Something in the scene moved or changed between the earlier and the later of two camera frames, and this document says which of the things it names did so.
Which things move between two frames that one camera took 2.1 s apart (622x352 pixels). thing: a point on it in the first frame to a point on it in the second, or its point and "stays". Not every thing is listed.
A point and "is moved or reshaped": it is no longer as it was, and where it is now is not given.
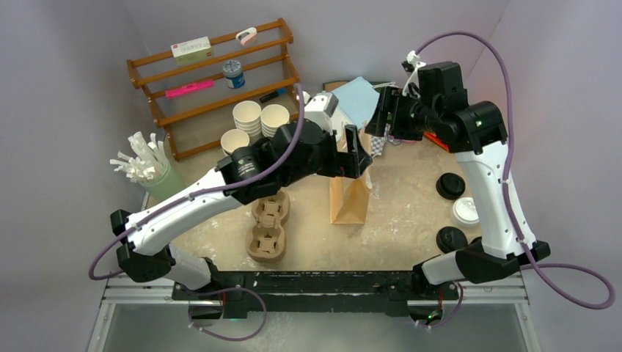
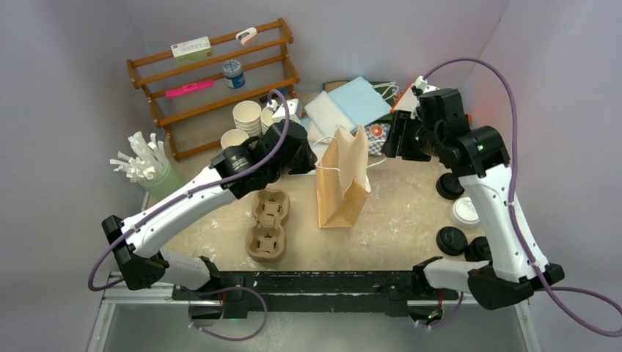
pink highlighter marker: [189, 88] stays
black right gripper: [392, 101] to [401, 126]
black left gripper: [345, 163] to [307, 162]
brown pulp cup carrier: [267, 241] stays
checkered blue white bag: [377, 143] stays
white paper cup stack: [247, 117] stays
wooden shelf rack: [197, 89] stays
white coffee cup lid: [465, 210] stays
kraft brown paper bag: [348, 196] is moved or reshaped
